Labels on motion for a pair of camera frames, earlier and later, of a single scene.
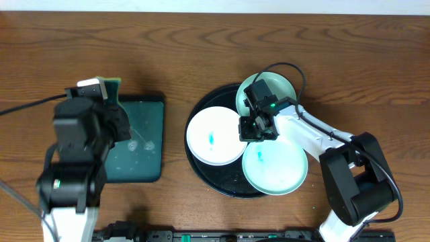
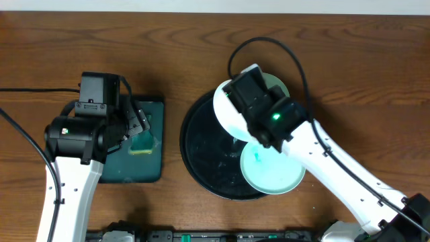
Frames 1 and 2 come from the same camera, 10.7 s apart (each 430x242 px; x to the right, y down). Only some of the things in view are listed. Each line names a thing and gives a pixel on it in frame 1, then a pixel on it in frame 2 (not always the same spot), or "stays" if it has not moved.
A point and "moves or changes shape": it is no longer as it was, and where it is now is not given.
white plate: (213, 136) -> (232, 122)
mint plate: (274, 167) stays
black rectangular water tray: (140, 159) stays
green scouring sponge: (113, 89) moves or changes shape
